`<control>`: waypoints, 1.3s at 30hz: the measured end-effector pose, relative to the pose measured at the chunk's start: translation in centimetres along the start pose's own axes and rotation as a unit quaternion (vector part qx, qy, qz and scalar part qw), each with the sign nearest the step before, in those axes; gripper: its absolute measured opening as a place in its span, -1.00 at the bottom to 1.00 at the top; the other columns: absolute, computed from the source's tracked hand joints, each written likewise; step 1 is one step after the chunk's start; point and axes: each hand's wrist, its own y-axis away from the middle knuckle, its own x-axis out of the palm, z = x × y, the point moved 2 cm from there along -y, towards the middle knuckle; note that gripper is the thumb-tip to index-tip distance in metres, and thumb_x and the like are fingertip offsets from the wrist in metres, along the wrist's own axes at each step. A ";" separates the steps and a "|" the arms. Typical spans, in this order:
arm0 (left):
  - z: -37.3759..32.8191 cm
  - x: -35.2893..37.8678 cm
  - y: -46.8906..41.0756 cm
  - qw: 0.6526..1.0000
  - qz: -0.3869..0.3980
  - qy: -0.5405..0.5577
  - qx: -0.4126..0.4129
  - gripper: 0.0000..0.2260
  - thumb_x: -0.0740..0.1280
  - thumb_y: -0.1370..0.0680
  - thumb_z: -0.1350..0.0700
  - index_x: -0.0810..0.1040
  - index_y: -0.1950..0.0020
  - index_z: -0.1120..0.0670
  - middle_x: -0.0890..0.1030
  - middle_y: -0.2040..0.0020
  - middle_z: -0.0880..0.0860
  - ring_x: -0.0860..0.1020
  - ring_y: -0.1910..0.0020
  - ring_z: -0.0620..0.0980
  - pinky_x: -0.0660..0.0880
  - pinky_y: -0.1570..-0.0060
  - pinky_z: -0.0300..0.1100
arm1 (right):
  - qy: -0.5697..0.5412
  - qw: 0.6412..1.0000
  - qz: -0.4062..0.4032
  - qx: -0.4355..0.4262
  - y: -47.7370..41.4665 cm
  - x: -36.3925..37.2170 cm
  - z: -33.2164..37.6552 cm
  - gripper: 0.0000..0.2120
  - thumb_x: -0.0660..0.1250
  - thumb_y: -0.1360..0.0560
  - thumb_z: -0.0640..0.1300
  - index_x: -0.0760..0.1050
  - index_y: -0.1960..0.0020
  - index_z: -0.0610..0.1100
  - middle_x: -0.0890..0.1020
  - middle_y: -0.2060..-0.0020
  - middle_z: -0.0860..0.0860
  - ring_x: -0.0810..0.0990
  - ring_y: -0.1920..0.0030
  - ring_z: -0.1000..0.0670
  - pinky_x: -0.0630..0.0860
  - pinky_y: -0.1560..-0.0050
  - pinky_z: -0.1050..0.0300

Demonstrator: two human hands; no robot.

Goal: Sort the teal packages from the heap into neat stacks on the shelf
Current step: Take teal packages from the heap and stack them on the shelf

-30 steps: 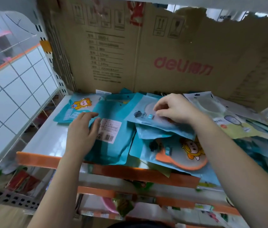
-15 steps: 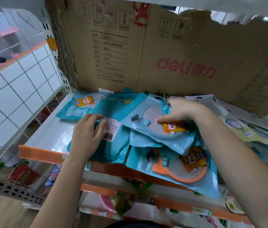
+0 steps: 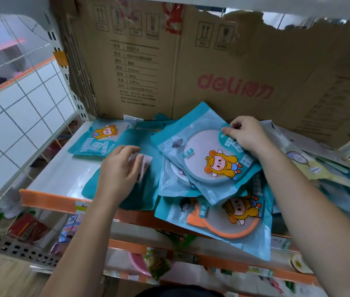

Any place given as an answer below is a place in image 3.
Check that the person's left hand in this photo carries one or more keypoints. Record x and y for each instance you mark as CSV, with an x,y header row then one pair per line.
x,y
116,179

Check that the person's right hand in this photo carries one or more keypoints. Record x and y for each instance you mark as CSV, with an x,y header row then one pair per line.
x,y
249,136

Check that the cream packaged hand mirror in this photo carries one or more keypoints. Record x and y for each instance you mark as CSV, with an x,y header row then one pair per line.
x,y
289,139

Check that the teal packet round mirror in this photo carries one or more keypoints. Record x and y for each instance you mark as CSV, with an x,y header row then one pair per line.
x,y
193,126

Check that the yellow hand mirror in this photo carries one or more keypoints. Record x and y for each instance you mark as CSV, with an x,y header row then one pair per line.
x,y
314,170

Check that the messy pile of teal packets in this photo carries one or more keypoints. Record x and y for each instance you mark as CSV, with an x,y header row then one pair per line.
x,y
224,231

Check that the person's right forearm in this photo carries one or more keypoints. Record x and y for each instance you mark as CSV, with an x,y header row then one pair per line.
x,y
311,219

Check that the person's left forearm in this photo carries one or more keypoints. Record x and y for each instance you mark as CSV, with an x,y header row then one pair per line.
x,y
82,250

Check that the person's black shirt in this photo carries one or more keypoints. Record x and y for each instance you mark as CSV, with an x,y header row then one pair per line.
x,y
178,292

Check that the yellow white price label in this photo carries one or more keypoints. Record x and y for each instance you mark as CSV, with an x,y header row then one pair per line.
x,y
81,207

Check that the colourful printed pack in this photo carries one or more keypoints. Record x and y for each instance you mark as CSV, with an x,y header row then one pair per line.
x,y
69,228

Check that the brown cardboard sheet red print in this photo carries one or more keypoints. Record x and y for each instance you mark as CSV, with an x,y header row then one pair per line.
x,y
240,58

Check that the brown snack packet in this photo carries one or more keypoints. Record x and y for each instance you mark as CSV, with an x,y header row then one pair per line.
x,y
176,236

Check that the pink plastic bowl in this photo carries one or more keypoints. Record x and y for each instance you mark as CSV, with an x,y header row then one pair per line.
x,y
137,264

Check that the green snack packet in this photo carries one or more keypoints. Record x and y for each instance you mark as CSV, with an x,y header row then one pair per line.
x,y
156,267

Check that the red snack packet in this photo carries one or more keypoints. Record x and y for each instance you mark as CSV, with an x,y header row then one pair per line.
x,y
27,228

